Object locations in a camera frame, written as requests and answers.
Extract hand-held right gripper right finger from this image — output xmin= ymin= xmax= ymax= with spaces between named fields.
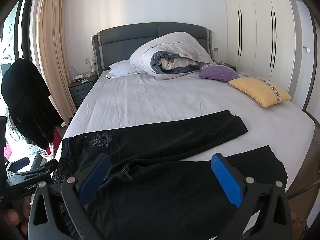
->
xmin=211 ymin=152 xmax=293 ymax=240

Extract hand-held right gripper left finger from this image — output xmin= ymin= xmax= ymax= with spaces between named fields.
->
xmin=28 ymin=153 xmax=113 ymax=240

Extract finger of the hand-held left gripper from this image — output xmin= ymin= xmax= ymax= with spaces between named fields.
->
xmin=5 ymin=156 xmax=30 ymax=172
xmin=15 ymin=159 xmax=59 ymax=180

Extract black pants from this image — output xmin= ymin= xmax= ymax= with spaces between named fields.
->
xmin=52 ymin=109 xmax=288 ymax=240

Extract person's left hand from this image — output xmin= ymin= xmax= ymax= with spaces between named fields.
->
xmin=0 ymin=197 xmax=32 ymax=236

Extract black hanging jacket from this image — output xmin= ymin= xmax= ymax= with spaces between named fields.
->
xmin=1 ymin=58 xmax=64 ymax=150

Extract dark grey nightstand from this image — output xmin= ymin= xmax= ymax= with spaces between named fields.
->
xmin=68 ymin=76 xmax=98 ymax=110
xmin=212 ymin=60 xmax=237 ymax=72

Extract yellow pillow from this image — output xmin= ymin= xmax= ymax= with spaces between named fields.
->
xmin=228 ymin=77 xmax=292 ymax=108

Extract bed with white sheet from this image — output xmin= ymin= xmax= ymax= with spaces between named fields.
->
xmin=54 ymin=69 xmax=316 ymax=230

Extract purple pillow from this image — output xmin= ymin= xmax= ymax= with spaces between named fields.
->
xmin=199 ymin=63 xmax=240 ymax=82

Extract white pillow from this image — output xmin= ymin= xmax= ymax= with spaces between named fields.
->
xmin=105 ymin=59 xmax=143 ymax=79

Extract beige curtain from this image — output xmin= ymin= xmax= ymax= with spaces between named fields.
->
xmin=36 ymin=0 xmax=77 ymax=128

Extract glass balcony door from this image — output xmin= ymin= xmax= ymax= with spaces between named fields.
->
xmin=0 ymin=0 xmax=38 ymax=160

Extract dark grey padded headboard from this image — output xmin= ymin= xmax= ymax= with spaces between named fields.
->
xmin=91 ymin=22 xmax=213 ymax=78

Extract white wardrobe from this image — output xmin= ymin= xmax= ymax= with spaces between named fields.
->
xmin=224 ymin=0 xmax=297 ymax=98

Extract white and grey duvet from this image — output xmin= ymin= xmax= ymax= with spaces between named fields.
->
xmin=130 ymin=32 xmax=214 ymax=80

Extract white wire basket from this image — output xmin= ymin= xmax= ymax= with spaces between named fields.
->
xmin=67 ymin=67 xmax=92 ymax=83

